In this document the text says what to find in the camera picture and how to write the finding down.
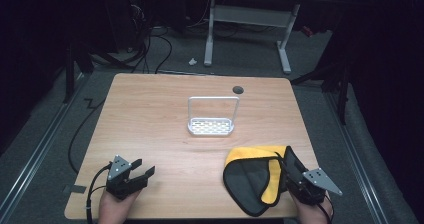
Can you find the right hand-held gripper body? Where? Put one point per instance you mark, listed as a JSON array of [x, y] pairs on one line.
[[310, 190]]

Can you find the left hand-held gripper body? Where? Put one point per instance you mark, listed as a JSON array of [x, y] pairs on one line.
[[119, 180]]

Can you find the yellow and grey cloth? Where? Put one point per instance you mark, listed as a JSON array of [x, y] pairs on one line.
[[250, 180]]

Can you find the person's right hand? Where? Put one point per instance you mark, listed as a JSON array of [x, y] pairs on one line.
[[313, 214]]

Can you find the person's left hand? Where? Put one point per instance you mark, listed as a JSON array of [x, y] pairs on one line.
[[113, 209]]

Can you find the grey tape piece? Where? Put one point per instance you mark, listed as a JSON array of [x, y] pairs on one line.
[[77, 189]]

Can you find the black metal stand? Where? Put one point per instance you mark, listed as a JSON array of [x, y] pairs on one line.
[[69, 74], [341, 94]]

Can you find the dark round table grommet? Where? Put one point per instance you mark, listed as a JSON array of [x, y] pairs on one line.
[[237, 90]]

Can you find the crumpled white paper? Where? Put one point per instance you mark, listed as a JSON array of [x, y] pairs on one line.
[[192, 61]]

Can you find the red object on floor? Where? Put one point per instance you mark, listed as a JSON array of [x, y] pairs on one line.
[[307, 31]]

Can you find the dark computer tower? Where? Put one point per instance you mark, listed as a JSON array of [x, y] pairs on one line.
[[128, 17]]

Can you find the white-framed background desk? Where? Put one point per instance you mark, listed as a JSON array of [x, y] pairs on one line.
[[253, 15]]

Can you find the metal floor rail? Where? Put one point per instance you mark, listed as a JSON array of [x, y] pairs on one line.
[[358, 164], [36, 150]]

